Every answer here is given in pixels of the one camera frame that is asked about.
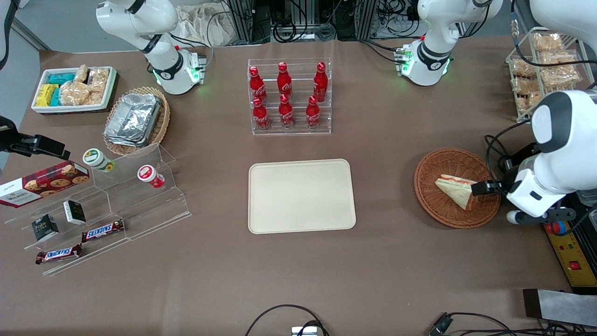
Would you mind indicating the clear bag of fried snacks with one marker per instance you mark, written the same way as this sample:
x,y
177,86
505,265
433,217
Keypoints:
x,y
548,42
559,72
523,68
529,103
524,86

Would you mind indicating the black box with white side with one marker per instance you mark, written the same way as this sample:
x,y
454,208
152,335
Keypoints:
x,y
74,212

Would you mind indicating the triangle sandwich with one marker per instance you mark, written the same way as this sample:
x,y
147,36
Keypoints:
x,y
457,191

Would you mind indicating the clear bag of rice crackers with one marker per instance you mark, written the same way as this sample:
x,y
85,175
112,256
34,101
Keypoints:
x,y
99,79
81,73
96,98
74,93

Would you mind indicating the yellow emergency stop control box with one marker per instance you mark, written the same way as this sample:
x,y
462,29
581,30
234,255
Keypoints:
x,y
571,256

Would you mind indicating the teal snack packet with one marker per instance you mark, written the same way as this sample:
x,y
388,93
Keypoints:
x,y
55,97
62,78

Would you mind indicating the brown round wicker basket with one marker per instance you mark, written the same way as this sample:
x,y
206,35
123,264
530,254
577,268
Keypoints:
x,y
443,161

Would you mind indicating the beige rectangular serving tray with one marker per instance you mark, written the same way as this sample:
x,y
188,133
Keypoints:
x,y
301,196

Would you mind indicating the clear acrylic bottle rack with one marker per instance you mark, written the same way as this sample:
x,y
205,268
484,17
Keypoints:
x,y
298,132

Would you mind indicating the black box with gold print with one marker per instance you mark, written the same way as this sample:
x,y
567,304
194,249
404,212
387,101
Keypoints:
x,y
45,227

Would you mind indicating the aluminium frame rack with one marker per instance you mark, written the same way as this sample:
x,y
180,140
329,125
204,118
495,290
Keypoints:
x,y
245,18

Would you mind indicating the grey flat panel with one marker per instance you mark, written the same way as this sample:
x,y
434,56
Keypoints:
x,y
559,305

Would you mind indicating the beige cloth bag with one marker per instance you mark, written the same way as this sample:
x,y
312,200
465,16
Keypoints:
x,y
200,25

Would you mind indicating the silver metal connector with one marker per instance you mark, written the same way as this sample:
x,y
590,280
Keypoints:
x,y
304,331

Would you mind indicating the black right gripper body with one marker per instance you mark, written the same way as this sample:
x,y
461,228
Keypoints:
x,y
10,140

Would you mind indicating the green lid yogurt cup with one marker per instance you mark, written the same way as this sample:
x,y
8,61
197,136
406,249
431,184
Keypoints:
x,y
95,158

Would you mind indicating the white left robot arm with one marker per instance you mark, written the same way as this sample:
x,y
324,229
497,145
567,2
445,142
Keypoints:
x,y
431,56

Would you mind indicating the light wicker oval basket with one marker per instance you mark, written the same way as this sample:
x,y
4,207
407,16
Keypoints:
x,y
161,123

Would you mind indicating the clear acrylic step stand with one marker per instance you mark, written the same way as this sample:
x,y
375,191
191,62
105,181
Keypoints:
x,y
158,210
18,224

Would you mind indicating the stack of foil containers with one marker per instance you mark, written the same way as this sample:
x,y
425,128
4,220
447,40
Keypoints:
x,y
133,119

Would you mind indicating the red cola bottle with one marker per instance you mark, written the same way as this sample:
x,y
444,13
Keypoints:
x,y
312,113
320,81
284,80
257,84
286,112
260,114

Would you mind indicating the yellow snack packet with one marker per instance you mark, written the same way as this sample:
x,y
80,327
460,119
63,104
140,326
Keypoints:
x,y
45,94

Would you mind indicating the red lid yogurt cup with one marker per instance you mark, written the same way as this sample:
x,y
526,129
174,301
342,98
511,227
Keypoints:
x,y
148,175

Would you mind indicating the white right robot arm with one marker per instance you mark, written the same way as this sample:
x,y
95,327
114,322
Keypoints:
x,y
163,60

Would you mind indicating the Snickers chocolate bar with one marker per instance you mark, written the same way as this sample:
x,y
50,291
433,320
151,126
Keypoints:
x,y
102,230
59,254

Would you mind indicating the red tartan cookie box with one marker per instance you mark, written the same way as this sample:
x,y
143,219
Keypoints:
x,y
46,183

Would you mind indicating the white rectangular snack bin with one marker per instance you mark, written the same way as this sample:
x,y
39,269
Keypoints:
x,y
39,109

